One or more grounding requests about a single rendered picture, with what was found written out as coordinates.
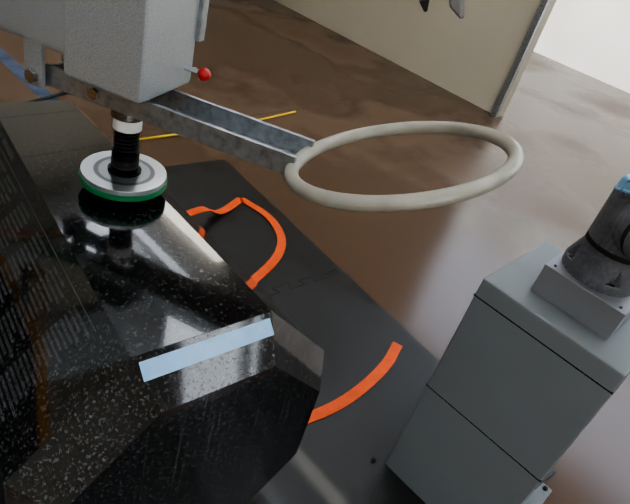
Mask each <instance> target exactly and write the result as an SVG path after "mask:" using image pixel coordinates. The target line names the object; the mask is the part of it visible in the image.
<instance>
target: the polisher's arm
mask: <svg viewBox="0 0 630 504"><path fill-rule="evenodd" d="M0 29H2V30H5V31H7V32H10V33H12V34H15V35H17V36H20V37H22V38H23V41H24V63H25V70H28V69H31V68H32V69H33V70H34V71H35V72H36V73H37V81H36V82H33V83H30V84H33V85H35V86H38V87H40V88H45V87H46V74H45V47H47V48H50V49H52V50H55V51H57V52H60V53H62V54H64V20H63V0H0Z"/></svg>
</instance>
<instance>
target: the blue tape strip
mask: <svg viewBox="0 0 630 504"><path fill-rule="evenodd" d="M272 335H274V331H273V328H272V324H271V321H270V318H268V319H265V320H262V321H259V322H256V323H253V324H250V325H247V326H245V327H242V328H239V329H236V330H233V331H230V332H227V333H224V334H221V335H218V336H215V337H212V338H209V339H206V340H204V341H201V342H198V343H195V344H192V345H189V346H186V347H183V348H180V349H177V350H174V351H171V352H168V353H165V354H162V355H160V356H157V357H154V358H151V359H148V360H145V361H142V362H139V366H140V369H141V373H142V377H143V380H144V382H146V381H149V380H152V379H154V378H157V377H160V376H163V375H165V374H168V373H171V372H173V371H176V370H179V369H182V368H184V367H187V366H190V365H193V364H195V363H198V362H201V361H204V360H206V359H209V358H212V357H214V356H217V355H220V354H223V353H225V352H228V351H231V350H234V349H236V348H239V347H242V346H245V345H247V344H250V343H253V342H255V341H258V340H261V339H264V338H266V337H269V336H272Z"/></svg>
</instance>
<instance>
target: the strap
mask: <svg viewBox="0 0 630 504"><path fill-rule="evenodd" d="M241 203H244V204H246V205H247V206H249V207H251V208H252V209H254V210H256V211H257V212H259V213H260V214H261V215H263V216H264V217H265V218H266V219H267V220H268V221H269V222H270V224H271V225H272V227H273V228H274V230H275V233H276V235H277V247H276V250H275V252H274V254H273V255H272V256H271V258H270V259H269V260H268V261H267V263H266V264H264V265H263V266H262V267H261V268H260V269H259V270H258V271H257V272H256V273H254V274H253V275H252V276H251V277H252V278H253V279H254V280H255V281H256V282H259V281H260V280H261V279H262V278H264V277H265V276H266V275H267V274H268V273H269V272H270V271H271V270H272V269H273V268H274V267H275V266H276V265H277V264H278V262H279V261H280V259H281V258H282V256H283V254H284V251H285V248H286V238H285V234H284V232H283V230H282V228H281V226H280V224H279V223H278V222H277V221H276V219H275V218H274V217H273V216H272V215H271V214H269V213H268V212H267V211H265V210H264V209H263V208H261V207H259V206H258V205H256V204H254V203H252V202H251V201H249V200H247V199H246V198H244V197H243V198H239V197H237V198H235V199H234V200H232V201H231V202H230V203H228V204H227V205H225V206H224V207H222V208H220V209H217V210H212V209H208V208H206V207H204V206H201V207H196V208H193V209H190V210H187V211H186V212H187V213H188V214H189V215H190V216H193V215H196V214H199V213H202V212H206V211H213V212H215V213H218V214H225V213H227V212H229V211H231V210H232V209H234V208H235V207H236V206H238V205H239V204H241ZM401 348H402V345H400V344H398V343H396V342H394V341H393V343H392V344H391V346H390V348H389V350H388V352H387V354H386V356H385V357H384V359H383V360H382V361H381V362H380V364H379V365H378V366H377V367H376V368H375V369H374V370H373V371H372V372H371V373H370V374H369V375H368V376H367V377H366V378H364V379H363V380H362V381H361V382H360V383H359V384H357V385H356V386H355V387H353V388H352V389H351V390H349V391H348V392H346V393H345V394H344V395H342V396H340V397H339V398H337V399H335V400H333V401H331V402H330V403H327V404H325V405H323V406H321V407H319V408H316V409H314V410H313V411H312V414H311V416H310V419H309V422H308V424H309V423H312V422H315V421H317V420H320V419H323V418H325V417H327V416H329V415H332V414H333V413H335V412H337V411H339V410H341V409H343V408H345V407H346V406H348V405H349V404H351V403H352V402H354V401H355V400H357V399H358V398H359V397H361V396H362V395H363V394H365V393H366V392H367V391H368V390H369V389H370V388H371V387H373V386H374V385H375V384H376V383H377V382H378V381H379V380H380V379H381V378H382V377H383V376H384V375H385V374H386V373H387V371H388V370H389V369H390V368H391V366H392V365H393V364H394V362H395V360H396V358H397V356H398V354H399V352H400V350H401Z"/></svg>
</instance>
